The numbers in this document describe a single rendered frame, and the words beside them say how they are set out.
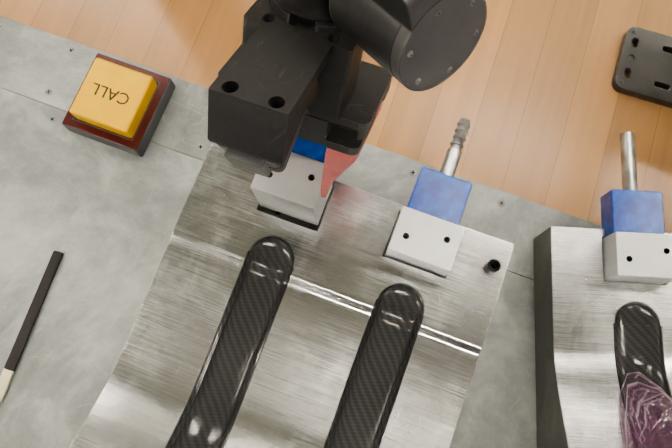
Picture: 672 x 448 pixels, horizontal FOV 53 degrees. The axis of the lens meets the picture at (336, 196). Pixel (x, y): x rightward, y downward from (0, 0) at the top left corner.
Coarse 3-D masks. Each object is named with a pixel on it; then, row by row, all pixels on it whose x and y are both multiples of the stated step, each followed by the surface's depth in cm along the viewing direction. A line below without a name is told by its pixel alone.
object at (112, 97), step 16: (96, 64) 64; (112, 64) 64; (96, 80) 63; (112, 80) 63; (128, 80) 63; (144, 80) 63; (80, 96) 63; (96, 96) 63; (112, 96) 63; (128, 96) 63; (144, 96) 63; (80, 112) 62; (96, 112) 62; (112, 112) 62; (128, 112) 62; (144, 112) 64; (112, 128) 62; (128, 128) 62
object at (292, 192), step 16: (304, 144) 51; (288, 160) 50; (304, 160) 50; (320, 160) 51; (256, 176) 49; (272, 176) 49; (288, 176) 49; (304, 176) 49; (320, 176) 49; (256, 192) 50; (272, 192) 49; (288, 192) 49; (304, 192) 49; (320, 192) 49; (272, 208) 54; (288, 208) 51; (304, 208) 49; (320, 208) 52
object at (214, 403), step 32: (256, 256) 54; (288, 256) 54; (256, 288) 54; (224, 320) 53; (256, 320) 53; (384, 320) 53; (416, 320) 52; (224, 352) 52; (256, 352) 52; (384, 352) 52; (224, 384) 52; (352, 384) 51; (384, 384) 52; (192, 416) 51; (224, 416) 51; (352, 416) 51; (384, 416) 51
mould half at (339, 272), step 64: (192, 192) 55; (192, 256) 54; (320, 256) 53; (192, 320) 53; (320, 320) 52; (448, 320) 52; (128, 384) 51; (192, 384) 52; (256, 384) 52; (320, 384) 51; (448, 384) 51
